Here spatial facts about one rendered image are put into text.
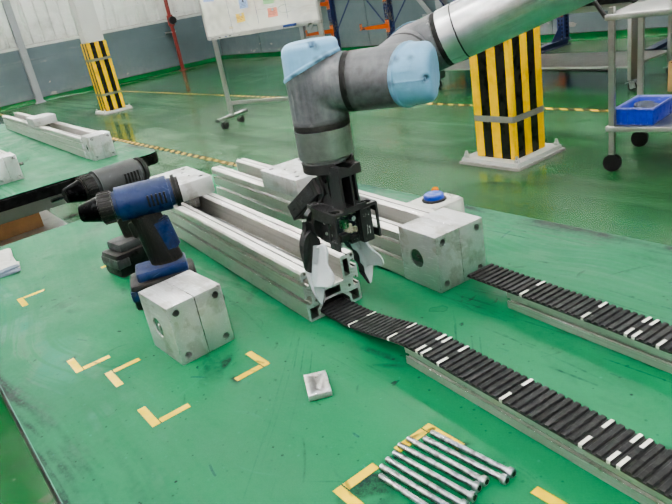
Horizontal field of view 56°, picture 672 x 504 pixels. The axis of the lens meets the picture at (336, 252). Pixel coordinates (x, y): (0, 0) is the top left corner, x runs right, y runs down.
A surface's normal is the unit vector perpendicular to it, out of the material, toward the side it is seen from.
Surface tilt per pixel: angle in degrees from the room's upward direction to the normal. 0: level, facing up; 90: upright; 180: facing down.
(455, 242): 90
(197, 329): 90
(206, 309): 90
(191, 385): 0
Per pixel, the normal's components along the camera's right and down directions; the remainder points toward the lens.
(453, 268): 0.54, 0.24
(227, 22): -0.52, 0.41
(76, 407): -0.17, -0.91
